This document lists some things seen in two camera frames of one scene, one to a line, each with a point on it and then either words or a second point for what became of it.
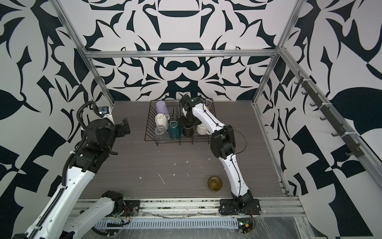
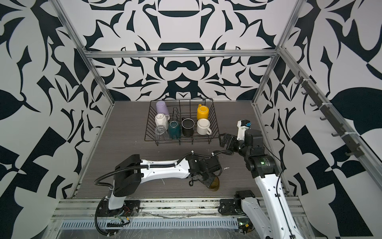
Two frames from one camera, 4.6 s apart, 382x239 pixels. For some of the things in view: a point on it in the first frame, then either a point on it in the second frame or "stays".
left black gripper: (120, 131) → (209, 181)
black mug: (188, 131) stays
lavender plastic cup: (161, 107) stays
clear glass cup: (161, 134) stays
